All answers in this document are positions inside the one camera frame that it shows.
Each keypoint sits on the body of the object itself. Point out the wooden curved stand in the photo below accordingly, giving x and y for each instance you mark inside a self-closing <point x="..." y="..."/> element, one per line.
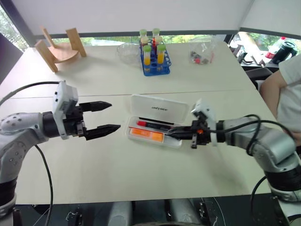
<point x="62" y="50"/>

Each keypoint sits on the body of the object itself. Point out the clear glass bowl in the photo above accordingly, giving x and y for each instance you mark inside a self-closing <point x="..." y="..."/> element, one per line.
<point x="128" y="53"/>

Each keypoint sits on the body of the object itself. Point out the thin black marker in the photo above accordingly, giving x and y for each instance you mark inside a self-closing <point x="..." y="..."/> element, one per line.
<point x="155" y="120"/>

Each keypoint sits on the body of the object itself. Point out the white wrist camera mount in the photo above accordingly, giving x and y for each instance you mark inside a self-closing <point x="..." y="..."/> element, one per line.
<point x="63" y="94"/>
<point x="207" y="113"/>

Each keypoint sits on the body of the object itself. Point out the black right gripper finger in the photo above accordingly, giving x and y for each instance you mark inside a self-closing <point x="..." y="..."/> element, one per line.
<point x="182" y="129"/>
<point x="179" y="136"/>

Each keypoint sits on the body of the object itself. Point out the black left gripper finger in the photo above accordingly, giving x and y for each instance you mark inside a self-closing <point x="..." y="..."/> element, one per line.
<point x="96" y="106"/>
<point x="103" y="131"/>

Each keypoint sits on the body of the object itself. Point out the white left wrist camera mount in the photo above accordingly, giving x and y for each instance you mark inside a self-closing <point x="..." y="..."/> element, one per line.
<point x="63" y="94"/>

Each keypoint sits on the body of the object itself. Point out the green capped orange liquid tube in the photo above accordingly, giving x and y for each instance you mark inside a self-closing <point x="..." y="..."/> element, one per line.
<point x="147" y="53"/>
<point x="161" y="51"/>

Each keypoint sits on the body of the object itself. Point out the white plastic pencil case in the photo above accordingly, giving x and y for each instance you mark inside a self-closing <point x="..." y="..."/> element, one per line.
<point x="157" y="107"/>

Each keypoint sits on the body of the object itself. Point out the person white shirt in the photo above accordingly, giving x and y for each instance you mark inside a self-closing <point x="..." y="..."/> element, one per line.
<point x="291" y="89"/>

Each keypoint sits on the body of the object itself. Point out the blue test tube rack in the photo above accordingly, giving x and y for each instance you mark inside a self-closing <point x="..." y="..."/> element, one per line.
<point x="156" y="68"/>

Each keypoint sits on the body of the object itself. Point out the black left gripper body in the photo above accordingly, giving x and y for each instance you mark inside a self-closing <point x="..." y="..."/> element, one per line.
<point x="74" y="122"/>

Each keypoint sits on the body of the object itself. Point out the black kettle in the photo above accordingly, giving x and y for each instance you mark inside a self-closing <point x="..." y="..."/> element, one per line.
<point x="283" y="53"/>

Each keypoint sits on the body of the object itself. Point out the red capped black marker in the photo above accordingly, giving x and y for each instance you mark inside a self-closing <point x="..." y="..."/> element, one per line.
<point x="150" y="124"/>

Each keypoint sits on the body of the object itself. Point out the clear plastic bag of parts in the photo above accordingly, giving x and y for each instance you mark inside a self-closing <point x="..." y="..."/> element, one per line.
<point x="202" y="53"/>

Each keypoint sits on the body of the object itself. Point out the red label soda bottle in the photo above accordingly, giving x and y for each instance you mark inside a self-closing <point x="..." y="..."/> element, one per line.
<point x="272" y="50"/>

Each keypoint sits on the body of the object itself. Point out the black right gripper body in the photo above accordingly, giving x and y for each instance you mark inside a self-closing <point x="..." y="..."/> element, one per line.
<point x="201" y="136"/>

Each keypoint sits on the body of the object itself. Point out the person bare forearm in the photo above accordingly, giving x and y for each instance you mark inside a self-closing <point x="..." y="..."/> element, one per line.
<point x="270" y="94"/>

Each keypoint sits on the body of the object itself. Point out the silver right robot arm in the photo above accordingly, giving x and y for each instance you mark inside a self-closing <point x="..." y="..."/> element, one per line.
<point x="265" y="143"/>

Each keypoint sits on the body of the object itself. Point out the orange flat box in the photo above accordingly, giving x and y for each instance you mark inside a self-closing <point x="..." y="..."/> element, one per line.
<point x="145" y="134"/>

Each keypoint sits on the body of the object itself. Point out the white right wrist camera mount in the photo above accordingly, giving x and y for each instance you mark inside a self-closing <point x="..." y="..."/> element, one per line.
<point x="207" y="113"/>

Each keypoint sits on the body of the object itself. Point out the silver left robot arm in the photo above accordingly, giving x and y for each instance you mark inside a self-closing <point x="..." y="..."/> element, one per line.
<point x="21" y="134"/>

